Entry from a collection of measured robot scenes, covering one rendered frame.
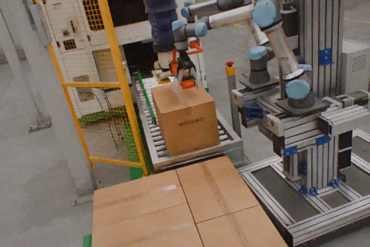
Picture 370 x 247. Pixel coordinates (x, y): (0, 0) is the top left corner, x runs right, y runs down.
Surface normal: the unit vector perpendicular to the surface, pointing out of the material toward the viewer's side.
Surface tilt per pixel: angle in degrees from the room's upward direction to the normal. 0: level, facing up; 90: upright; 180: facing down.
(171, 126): 90
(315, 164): 90
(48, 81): 90
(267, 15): 83
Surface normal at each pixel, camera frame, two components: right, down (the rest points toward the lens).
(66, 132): 0.23, 0.40
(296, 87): -0.31, 0.58
